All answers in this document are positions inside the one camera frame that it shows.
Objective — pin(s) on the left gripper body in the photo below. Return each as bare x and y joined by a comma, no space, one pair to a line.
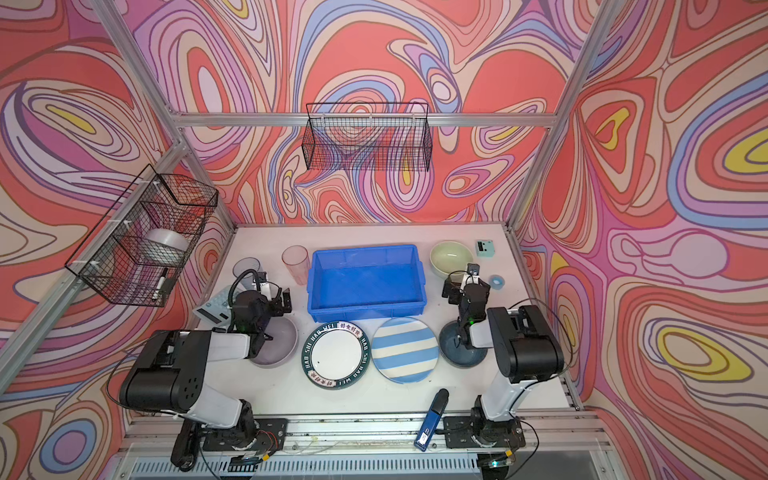
273,308

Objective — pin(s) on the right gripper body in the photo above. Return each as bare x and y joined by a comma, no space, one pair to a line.
456,297

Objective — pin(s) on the blue striped plate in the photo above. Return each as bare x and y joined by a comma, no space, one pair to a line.
405,350

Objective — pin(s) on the green rim text plate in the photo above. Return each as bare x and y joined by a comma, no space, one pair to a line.
335,355

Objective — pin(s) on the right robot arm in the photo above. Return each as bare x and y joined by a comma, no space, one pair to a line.
525,349

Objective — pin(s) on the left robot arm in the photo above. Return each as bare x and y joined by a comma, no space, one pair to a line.
169,373

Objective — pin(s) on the blue plastic bin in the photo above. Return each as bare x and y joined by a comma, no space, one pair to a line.
366,283

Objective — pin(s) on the blue tape roll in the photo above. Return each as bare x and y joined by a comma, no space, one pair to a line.
496,282

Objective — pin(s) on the grey plastic cup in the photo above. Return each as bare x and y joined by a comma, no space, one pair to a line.
243,265

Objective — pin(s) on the mint calculator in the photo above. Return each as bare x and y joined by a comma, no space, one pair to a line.
215,311

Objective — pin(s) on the light green bowl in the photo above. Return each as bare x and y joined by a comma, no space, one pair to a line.
450,259

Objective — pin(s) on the lilac bowl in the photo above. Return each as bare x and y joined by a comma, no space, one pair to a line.
275,344

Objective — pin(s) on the small mint timer box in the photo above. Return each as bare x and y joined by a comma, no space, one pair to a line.
485,248

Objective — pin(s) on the dark blue bowl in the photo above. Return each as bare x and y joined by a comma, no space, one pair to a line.
455,351

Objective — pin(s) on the pink plastic cup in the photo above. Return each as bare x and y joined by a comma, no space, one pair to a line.
297,260

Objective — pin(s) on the white tape roll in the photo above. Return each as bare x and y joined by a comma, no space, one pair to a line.
164,247

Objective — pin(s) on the blue black handheld tool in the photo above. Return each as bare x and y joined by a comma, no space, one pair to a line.
431,421

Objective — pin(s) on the black device at base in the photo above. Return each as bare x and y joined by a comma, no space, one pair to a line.
184,452

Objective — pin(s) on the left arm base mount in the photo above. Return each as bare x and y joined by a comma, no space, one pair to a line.
266,436

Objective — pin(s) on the left wire basket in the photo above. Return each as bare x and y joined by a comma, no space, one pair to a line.
114,267

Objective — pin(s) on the wire basket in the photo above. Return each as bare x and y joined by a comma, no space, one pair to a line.
368,136
114,267

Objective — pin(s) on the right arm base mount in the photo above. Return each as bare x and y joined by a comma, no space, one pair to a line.
475,431

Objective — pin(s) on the back wire basket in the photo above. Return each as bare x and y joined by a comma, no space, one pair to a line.
368,136

